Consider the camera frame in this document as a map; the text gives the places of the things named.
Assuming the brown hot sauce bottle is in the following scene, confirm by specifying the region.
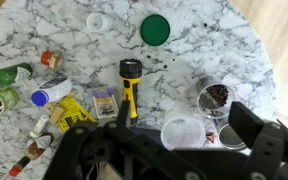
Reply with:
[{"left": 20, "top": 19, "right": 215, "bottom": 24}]
[{"left": 7, "top": 132, "right": 55, "bottom": 178}]

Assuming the green open tin can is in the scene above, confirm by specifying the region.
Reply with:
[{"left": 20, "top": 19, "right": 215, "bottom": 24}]
[{"left": 0, "top": 84, "right": 20, "bottom": 117}]

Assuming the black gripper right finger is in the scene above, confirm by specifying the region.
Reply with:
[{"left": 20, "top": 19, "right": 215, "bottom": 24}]
[{"left": 227, "top": 101, "right": 266, "bottom": 150}]

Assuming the steel cup with coffee beans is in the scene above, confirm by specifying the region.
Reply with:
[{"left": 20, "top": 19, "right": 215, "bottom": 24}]
[{"left": 196, "top": 77, "right": 238, "bottom": 120}]

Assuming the white bottle with blue cap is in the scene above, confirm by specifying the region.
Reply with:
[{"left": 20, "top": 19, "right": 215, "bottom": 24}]
[{"left": 30, "top": 77, "right": 73, "bottom": 108}]

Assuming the green glass bottle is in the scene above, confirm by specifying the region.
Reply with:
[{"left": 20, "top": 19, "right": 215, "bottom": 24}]
[{"left": 0, "top": 62, "right": 34, "bottom": 90}]

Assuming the yellow printed packet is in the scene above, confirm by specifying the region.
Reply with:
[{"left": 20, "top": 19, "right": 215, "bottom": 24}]
[{"left": 52, "top": 95, "right": 98, "bottom": 134}]

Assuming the green round lid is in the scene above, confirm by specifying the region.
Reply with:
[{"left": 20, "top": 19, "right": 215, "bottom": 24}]
[{"left": 139, "top": 13, "right": 172, "bottom": 47}]

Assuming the clear plastic cup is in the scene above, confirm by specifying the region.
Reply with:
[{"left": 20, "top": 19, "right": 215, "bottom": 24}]
[{"left": 159, "top": 113, "right": 207, "bottom": 151}]

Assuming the small wooden block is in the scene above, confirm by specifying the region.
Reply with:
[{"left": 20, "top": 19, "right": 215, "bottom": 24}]
[{"left": 48, "top": 105, "right": 66, "bottom": 126}]

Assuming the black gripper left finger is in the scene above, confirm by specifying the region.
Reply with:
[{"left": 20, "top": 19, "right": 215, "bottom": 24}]
[{"left": 116, "top": 99, "right": 132, "bottom": 128}]

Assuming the yellow and black torch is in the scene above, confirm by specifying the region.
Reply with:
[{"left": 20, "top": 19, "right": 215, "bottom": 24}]
[{"left": 118, "top": 58, "right": 144, "bottom": 125}]

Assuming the small red-capped jar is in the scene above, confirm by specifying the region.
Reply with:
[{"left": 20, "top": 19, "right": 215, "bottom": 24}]
[{"left": 39, "top": 50, "right": 64, "bottom": 71}]

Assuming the red candy wrapper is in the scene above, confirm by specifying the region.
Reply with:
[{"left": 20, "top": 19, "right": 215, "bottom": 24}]
[{"left": 204, "top": 130, "right": 216, "bottom": 144}]

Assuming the white lip balm tube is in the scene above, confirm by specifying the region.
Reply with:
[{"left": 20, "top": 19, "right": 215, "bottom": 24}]
[{"left": 29, "top": 114, "right": 50, "bottom": 139}]

